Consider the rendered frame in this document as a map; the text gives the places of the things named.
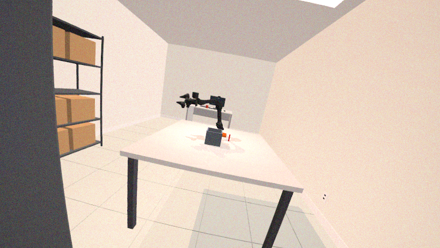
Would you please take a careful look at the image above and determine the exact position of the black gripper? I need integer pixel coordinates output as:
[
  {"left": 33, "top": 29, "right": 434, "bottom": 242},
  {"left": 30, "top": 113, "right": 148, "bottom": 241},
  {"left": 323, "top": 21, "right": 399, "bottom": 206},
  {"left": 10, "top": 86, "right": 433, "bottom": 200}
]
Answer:
[{"left": 177, "top": 93, "right": 191, "bottom": 108}]

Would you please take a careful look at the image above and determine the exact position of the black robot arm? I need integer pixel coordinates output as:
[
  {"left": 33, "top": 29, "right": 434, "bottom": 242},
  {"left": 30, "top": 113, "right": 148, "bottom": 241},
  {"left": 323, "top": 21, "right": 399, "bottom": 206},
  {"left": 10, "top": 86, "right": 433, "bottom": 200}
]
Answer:
[{"left": 191, "top": 92, "right": 224, "bottom": 130}]

